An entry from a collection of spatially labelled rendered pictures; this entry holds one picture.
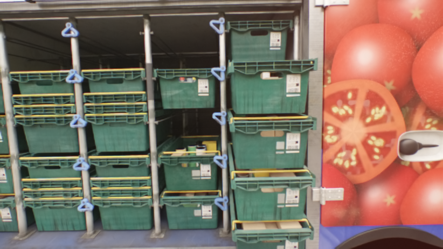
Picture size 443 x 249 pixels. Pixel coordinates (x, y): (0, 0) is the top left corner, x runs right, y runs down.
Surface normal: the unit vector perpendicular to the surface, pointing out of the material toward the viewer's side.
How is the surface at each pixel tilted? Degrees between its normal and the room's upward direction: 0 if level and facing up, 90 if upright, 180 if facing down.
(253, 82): 97
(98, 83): 94
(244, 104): 100
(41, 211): 94
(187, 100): 97
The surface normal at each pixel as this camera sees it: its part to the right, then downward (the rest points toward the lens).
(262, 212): 0.00, 0.22
